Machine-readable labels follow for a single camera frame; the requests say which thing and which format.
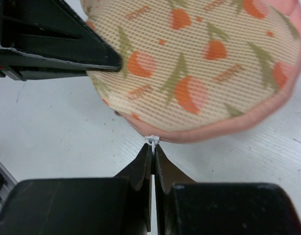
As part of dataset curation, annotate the aluminium mounting rail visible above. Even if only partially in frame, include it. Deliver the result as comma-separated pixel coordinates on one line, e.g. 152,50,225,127
0,162,18,211

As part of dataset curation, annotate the white zipper pull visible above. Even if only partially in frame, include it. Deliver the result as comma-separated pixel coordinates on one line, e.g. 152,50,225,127
145,135,160,156

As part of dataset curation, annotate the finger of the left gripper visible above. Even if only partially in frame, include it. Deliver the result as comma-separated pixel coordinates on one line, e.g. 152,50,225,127
0,0,122,81

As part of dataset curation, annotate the floral mesh laundry bag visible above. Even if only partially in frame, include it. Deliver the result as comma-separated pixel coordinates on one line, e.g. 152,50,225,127
81,0,301,143

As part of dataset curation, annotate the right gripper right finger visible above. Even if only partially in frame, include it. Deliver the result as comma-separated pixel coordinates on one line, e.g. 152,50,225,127
154,145,301,235

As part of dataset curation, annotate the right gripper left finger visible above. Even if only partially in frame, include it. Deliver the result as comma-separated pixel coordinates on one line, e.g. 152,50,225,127
0,144,152,235

